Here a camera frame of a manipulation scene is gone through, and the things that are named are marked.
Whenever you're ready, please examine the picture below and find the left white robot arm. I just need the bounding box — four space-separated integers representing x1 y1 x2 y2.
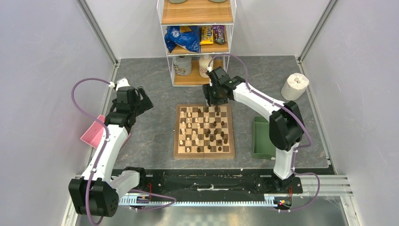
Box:
68 86 153 217

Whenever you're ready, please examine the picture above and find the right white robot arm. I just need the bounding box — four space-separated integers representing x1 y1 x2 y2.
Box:
202 66 304 193

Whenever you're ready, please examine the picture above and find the wooden chess board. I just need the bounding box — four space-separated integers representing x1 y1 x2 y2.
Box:
173 104 236 159

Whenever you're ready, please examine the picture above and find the cream bottle pink lettering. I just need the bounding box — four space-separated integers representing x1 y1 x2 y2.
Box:
199 55 212 78

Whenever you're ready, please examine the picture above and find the pink tray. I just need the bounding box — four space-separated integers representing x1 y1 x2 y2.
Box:
80 113 131 150

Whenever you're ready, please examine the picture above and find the grey bottle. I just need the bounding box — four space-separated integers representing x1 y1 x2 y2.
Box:
173 56 192 76

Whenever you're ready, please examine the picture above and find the yellow candy bag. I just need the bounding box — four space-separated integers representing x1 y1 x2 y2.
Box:
200 26 214 45

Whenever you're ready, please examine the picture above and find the brown candy bag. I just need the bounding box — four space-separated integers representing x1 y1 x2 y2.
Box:
212 25 226 45

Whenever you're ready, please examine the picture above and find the blue snack bag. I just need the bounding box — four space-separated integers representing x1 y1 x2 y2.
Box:
164 25 200 53

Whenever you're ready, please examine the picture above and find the green tray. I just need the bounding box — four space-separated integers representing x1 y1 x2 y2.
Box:
252 116 276 161

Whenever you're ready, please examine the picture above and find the white paper towel roll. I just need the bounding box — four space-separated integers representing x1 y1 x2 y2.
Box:
281 73 310 101

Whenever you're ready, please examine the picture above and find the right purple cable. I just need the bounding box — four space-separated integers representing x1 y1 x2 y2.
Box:
207 53 321 213

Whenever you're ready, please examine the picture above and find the purple cable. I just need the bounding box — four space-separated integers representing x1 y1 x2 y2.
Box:
207 53 321 213
71 77 115 226

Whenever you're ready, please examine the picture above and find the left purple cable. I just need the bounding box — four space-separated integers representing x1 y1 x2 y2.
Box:
71 77 115 226

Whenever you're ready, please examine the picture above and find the white wire wooden shelf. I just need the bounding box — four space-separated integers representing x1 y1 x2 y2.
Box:
157 0 237 87

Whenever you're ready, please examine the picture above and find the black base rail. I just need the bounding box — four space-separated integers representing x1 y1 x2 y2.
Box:
120 169 303 207

